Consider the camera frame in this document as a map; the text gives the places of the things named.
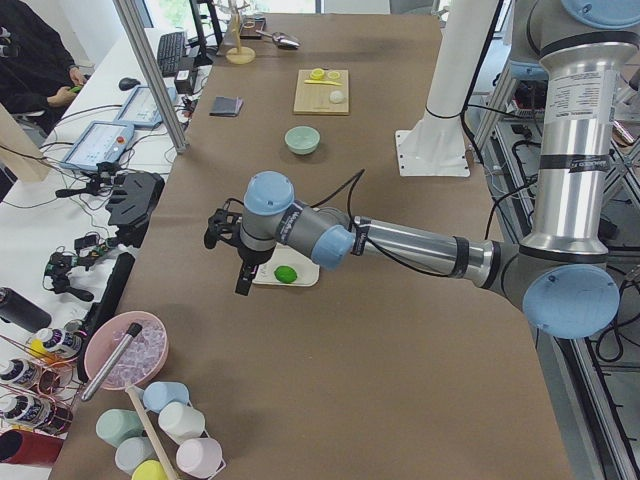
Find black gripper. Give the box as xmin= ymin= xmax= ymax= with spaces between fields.
xmin=235 ymin=242 xmax=273 ymax=296

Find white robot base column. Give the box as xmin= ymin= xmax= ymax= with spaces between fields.
xmin=395 ymin=0 xmax=502 ymax=177

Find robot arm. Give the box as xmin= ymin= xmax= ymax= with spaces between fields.
xmin=232 ymin=1 xmax=639 ymax=339

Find pink bowl with ice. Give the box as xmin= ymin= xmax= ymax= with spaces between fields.
xmin=83 ymin=311 xmax=169 ymax=390

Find light green bowl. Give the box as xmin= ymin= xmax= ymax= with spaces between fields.
xmin=284 ymin=125 xmax=321 ymax=155

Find cream rabbit tray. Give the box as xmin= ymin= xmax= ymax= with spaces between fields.
xmin=253 ymin=245 xmax=320 ymax=287

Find green lime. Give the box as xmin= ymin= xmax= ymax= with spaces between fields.
xmin=273 ymin=265 xmax=298 ymax=284

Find metal muddler stick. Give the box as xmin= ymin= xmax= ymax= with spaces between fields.
xmin=80 ymin=322 xmax=143 ymax=402

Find black gripper stand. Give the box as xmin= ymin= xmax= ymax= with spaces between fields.
xmin=106 ymin=172 xmax=165 ymax=248

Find light blue cup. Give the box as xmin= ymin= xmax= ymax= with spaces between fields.
xmin=142 ymin=381 xmax=190 ymax=413

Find white cup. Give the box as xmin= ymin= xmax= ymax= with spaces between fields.
xmin=158 ymin=402 xmax=206 ymax=445

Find grey folded cloth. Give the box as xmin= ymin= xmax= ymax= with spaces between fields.
xmin=209 ymin=96 xmax=244 ymax=117

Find pink cup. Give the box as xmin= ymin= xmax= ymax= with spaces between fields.
xmin=176 ymin=438 xmax=223 ymax=479

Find blue teach pendant far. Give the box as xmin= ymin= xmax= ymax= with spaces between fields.
xmin=115 ymin=85 xmax=162 ymax=129

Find blue teach pendant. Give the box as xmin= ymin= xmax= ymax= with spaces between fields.
xmin=59 ymin=121 xmax=135 ymax=172
xmin=115 ymin=85 xmax=162 ymax=129

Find blue teach pendant near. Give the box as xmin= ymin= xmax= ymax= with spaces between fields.
xmin=59 ymin=121 xmax=135 ymax=172

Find wooden cutting board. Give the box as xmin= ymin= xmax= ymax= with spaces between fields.
xmin=293 ymin=69 xmax=350 ymax=116

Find green cup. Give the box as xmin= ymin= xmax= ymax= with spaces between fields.
xmin=95 ymin=409 xmax=144 ymax=448

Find grey blue cup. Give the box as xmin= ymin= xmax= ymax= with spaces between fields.
xmin=115 ymin=437 xmax=156 ymax=475

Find lemon slice stack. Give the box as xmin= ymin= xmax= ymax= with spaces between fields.
xmin=309 ymin=68 xmax=325 ymax=81

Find yellow cup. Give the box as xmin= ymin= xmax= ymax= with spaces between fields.
xmin=131 ymin=460 xmax=168 ymax=480

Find wooden mug tree stand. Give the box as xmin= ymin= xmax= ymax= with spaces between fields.
xmin=218 ymin=0 xmax=255 ymax=65

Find black computer mouse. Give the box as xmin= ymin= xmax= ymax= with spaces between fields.
xmin=118 ymin=77 xmax=140 ymax=91

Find metal scoop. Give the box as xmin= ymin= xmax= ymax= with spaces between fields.
xmin=257 ymin=30 xmax=301 ymax=50

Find black keyboard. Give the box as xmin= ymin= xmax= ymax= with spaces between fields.
xmin=156 ymin=31 xmax=185 ymax=77

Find seated person in black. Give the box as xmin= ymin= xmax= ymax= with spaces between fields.
xmin=1 ymin=1 xmax=87 ymax=133

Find red cylinder can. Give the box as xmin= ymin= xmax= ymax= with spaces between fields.
xmin=1 ymin=430 xmax=64 ymax=467

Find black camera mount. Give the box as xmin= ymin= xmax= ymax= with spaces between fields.
xmin=204 ymin=197 xmax=244 ymax=250

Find aluminium frame post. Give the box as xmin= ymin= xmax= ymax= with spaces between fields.
xmin=113 ymin=0 xmax=188 ymax=154

